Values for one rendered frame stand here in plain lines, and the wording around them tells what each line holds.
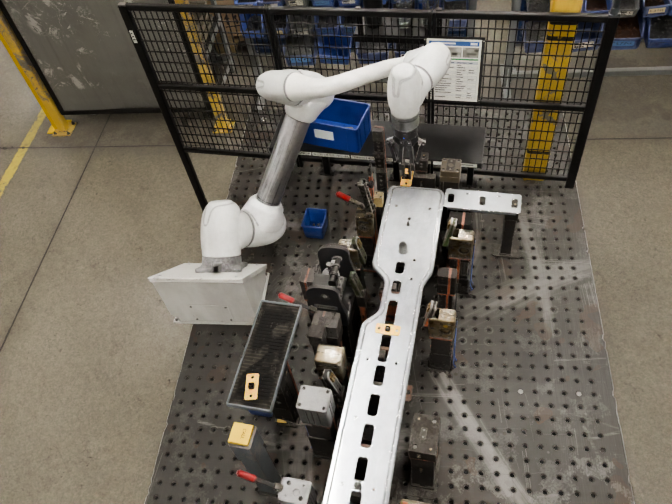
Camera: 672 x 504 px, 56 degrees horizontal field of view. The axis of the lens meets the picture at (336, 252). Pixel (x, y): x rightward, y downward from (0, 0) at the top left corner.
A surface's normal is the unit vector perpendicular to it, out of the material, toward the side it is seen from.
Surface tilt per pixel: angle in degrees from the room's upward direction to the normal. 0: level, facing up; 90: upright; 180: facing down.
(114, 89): 95
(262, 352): 0
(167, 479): 0
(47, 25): 89
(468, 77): 90
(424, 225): 0
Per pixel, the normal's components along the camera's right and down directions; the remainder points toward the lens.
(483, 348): -0.11, -0.61
